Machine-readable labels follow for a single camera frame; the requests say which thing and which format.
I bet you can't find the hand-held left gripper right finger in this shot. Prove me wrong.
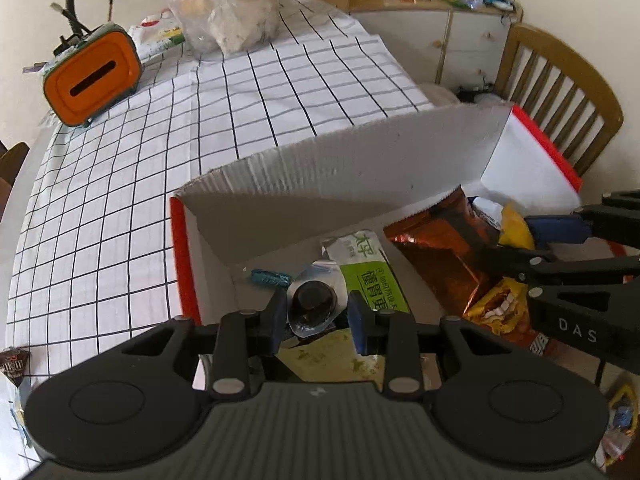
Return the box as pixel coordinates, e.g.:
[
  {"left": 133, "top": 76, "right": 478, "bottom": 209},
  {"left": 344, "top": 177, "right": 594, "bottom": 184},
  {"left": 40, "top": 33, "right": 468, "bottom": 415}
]
[{"left": 347, "top": 291, "right": 512, "bottom": 401}]

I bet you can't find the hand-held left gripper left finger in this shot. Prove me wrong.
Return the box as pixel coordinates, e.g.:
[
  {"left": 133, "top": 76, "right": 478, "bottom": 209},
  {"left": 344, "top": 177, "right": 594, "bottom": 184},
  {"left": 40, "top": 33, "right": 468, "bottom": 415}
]
[{"left": 120, "top": 290, "right": 289, "bottom": 402}]

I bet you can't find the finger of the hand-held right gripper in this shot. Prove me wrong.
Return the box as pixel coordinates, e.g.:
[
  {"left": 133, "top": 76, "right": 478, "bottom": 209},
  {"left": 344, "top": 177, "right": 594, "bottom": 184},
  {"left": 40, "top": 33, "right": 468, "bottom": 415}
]
[
  {"left": 524, "top": 189, "right": 640, "bottom": 252},
  {"left": 472, "top": 237, "right": 640, "bottom": 287}
]

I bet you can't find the yellow white snack packet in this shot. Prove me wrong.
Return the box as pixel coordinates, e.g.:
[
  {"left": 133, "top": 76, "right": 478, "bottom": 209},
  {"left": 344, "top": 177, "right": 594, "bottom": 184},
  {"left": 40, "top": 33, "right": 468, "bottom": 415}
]
[{"left": 469, "top": 196, "right": 537, "bottom": 252}]

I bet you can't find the small clear jelly cup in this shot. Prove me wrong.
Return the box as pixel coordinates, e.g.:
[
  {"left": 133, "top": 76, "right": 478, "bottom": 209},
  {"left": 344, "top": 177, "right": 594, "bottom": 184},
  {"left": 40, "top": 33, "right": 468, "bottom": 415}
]
[{"left": 286, "top": 259, "right": 352, "bottom": 339}]

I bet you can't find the teal candy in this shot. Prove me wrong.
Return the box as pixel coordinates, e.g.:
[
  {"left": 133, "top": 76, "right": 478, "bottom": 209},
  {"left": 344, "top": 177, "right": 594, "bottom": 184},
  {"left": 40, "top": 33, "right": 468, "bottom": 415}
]
[{"left": 249, "top": 268, "right": 293, "bottom": 289}]

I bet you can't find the beige snack packet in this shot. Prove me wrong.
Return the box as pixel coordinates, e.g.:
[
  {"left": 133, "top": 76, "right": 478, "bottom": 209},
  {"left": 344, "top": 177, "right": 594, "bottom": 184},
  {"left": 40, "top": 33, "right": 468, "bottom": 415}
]
[{"left": 276, "top": 329, "right": 387, "bottom": 397}]

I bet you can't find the green snack packet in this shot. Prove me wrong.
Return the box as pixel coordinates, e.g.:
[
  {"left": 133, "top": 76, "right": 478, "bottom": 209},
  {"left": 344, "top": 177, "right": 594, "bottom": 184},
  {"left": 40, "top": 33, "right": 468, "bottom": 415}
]
[{"left": 321, "top": 229, "right": 412, "bottom": 317}]

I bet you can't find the golden yellow snack packet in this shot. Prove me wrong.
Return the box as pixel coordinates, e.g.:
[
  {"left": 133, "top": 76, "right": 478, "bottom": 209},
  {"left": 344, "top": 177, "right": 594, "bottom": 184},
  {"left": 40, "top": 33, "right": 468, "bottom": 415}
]
[{"left": 464, "top": 277, "right": 532, "bottom": 337}]

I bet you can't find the red snack packet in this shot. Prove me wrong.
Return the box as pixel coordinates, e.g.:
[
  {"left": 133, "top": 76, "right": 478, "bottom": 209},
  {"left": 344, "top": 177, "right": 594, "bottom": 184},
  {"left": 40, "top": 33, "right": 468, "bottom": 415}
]
[{"left": 384, "top": 193, "right": 493, "bottom": 314}]

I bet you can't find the red cardboard box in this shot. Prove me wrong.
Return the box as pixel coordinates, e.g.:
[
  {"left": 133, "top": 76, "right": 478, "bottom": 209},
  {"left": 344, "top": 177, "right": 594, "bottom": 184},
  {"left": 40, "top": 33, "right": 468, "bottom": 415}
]
[{"left": 168, "top": 102, "right": 601, "bottom": 387}]

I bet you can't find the colourful snack packet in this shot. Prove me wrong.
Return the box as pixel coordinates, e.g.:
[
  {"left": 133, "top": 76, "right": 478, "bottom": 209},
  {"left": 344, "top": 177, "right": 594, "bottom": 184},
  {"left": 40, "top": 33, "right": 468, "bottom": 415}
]
[{"left": 599, "top": 384, "right": 640, "bottom": 472}]

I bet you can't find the wooden slatted chair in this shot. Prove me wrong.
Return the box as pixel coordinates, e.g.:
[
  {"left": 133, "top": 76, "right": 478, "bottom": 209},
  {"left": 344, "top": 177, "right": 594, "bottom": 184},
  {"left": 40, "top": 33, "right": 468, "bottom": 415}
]
[{"left": 494, "top": 22, "right": 624, "bottom": 177}]

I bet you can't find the white checked tablecloth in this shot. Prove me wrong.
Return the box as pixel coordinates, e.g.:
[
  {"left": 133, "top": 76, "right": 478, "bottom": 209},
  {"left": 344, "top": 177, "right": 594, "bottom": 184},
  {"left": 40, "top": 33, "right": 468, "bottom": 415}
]
[{"left": 0, "top": 0, "right": 437, "bottom": 411}]

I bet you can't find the white cabinet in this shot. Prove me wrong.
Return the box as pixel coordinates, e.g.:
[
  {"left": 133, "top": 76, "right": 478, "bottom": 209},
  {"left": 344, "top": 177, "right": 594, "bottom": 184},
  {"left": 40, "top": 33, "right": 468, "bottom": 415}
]
[{"left": 349, "top": 0, "right": 522, "bottom": 92}]

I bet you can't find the dark triangular chocolate packet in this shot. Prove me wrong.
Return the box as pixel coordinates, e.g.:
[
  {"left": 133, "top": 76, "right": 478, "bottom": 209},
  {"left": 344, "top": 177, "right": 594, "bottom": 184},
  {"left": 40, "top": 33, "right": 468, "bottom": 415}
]
[{"left": 0, "top": 346, "right": 32, "bottom": 387}]

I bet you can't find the brown dining chair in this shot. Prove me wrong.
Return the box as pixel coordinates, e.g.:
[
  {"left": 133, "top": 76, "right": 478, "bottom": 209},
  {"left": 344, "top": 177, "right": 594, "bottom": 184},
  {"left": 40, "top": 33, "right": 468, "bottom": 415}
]
[{"left": 0, "top": 141, "right": 32, "bottom": 222}]

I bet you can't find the orange teal tissue box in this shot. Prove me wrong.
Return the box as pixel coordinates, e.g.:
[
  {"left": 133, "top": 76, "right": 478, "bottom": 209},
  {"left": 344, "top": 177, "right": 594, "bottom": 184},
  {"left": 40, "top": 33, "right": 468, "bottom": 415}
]
[{"left": 42, "top": 23, "right": 145, "bottom": 129}]

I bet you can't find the green white packet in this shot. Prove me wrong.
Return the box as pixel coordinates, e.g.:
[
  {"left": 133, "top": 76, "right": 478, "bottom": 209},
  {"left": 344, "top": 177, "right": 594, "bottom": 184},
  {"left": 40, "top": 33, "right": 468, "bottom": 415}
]
[{"left": 127, "top": 9, "right": 187, "bottom": 59}]

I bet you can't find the clear plastic food bag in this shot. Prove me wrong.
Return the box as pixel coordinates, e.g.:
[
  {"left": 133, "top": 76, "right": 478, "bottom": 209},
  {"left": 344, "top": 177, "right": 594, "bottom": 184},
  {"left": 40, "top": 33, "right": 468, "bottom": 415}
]
[{"left": 161, "top": 0, "right": 282, "bottom": 57}]

